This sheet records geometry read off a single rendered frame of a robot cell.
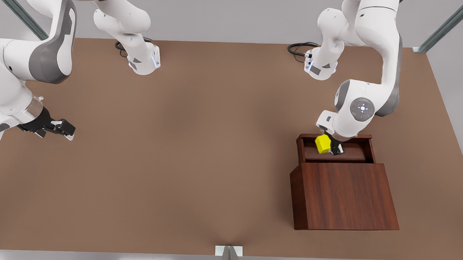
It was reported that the yellow square block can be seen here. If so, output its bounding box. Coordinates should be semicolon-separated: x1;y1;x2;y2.
314;134;333;155

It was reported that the dark wooden drawer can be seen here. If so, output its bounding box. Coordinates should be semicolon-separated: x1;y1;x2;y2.
295;132;378;166

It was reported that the dark wooden cabinet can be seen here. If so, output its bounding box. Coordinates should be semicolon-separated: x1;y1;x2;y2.
288;160;403;234

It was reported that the black cable loop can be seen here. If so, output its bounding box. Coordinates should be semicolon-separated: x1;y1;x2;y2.
287;41;320;65
114;36;153;59

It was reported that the silver frame post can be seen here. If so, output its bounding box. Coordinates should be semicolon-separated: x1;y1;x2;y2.
0;0;50;41
215;245;244;260
412;0;463;55

